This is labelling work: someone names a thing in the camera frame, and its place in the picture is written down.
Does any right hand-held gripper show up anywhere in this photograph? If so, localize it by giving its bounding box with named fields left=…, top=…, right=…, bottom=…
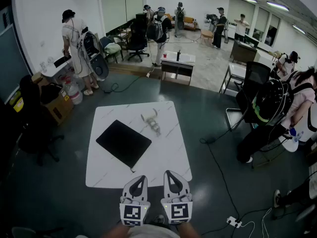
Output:
left=160, top=170, right=194, bottom=225

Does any black office chair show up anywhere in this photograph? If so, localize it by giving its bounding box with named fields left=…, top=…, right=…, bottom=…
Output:
left=127, top=21, right=150, bottom=62
left=17, top=74, right=65, bottom=167

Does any white desk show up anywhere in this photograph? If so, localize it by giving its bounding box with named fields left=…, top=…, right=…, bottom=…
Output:
left=219, top=62, right=248, bottom=95

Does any black floor cable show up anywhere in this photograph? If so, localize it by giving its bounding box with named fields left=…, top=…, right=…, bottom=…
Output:
left=199, top=126, right=240, bottom=223
left=100, top=74, right=148, bottom=94

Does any orange sofa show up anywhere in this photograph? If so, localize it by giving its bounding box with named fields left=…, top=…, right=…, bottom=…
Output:
left=164, top=13, right=199, bottom=31

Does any brown desk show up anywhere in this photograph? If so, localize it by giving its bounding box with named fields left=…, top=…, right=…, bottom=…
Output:
left=230, top=40, right=258, bottom=63

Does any small white dark-framed table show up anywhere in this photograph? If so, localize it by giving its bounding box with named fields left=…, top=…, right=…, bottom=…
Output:
left=160, top=50, right=196, bottom=86

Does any pale green cloth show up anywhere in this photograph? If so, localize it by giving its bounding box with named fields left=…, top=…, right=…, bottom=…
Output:
left=104, top=43, right=122, bottom=57

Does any white power strip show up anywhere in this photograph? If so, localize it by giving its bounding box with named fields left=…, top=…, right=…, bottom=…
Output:
left=226, top=216, right=243, bottom=229

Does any black mesh chair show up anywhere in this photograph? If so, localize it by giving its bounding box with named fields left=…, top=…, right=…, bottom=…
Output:
left=234, top=61, right=272, bottom=123

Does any person's light grey shirt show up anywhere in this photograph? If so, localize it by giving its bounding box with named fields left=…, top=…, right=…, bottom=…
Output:
left=127, top=223, right=181, bottom=238

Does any yellow packet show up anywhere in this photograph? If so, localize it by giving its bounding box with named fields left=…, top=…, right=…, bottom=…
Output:
left=9, top=90, right=24, bottom=113

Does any cardboard box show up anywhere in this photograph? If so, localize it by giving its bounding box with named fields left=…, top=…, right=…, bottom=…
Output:
left=31, top=72, right=74, bottom=126

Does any white plastic chair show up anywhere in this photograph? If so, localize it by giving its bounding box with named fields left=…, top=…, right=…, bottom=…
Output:
left=11, top=226, right=65, bottom=238

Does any blue chair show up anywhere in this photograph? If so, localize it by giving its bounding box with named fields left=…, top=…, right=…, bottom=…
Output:
left=99, top=35, right=124, bottom=64

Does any white counter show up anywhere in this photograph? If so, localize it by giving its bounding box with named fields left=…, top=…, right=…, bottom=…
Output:
left=40, top=56, right=75, bottom=78

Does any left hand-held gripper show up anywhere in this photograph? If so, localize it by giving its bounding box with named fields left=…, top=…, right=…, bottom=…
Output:
left=119, top=175, right=151, bottom=228

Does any white round table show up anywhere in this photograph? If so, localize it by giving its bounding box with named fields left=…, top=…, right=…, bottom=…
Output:
left=278, top=132, right=300, bottom=153

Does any white cable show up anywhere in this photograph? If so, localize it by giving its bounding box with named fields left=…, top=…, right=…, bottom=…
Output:
left=231, top=207, right=273, bottom=238

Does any round wooden table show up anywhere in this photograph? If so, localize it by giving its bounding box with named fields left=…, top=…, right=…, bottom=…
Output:
left=200, top=29, right=214, bottom=46

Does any person's grey shoe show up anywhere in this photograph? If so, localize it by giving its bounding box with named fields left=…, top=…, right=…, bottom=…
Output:
left=151, top=214, right=165, bottom=225

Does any clear water jug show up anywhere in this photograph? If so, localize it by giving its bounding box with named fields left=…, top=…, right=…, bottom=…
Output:
left=64, top=80, right=84, bottom=106
left=58, top=75, right=73, bottom=89

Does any black drawstring bag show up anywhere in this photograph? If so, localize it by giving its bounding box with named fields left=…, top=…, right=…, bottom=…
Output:
left=96, top=119, right=152, bottom=174

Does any grey backpack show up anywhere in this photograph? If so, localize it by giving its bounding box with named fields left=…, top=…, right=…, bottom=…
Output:
left=146, top=18, right=164, bottom=42

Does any chrome chair frame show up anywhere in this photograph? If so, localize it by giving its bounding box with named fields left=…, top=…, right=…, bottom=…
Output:
left=225, top=107, right=249, bottom=131

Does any black tray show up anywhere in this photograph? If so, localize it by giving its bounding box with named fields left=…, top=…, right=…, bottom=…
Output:
left=53, top=55, right=72, bottom=68

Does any person's right forearm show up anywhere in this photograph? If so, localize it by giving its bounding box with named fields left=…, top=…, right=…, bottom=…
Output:
left=176, top=222, right=200, bottom=238

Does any person's left forearm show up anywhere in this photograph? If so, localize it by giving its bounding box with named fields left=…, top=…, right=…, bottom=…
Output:
left=103, top=222, right=133, bottom=238

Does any black green backpack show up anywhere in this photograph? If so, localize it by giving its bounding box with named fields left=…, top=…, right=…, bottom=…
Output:
left=251, top=78, right=295, bottom=126

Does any black garment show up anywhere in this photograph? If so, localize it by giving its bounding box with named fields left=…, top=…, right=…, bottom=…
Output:
left=40, top=82, right=63, bottom=105

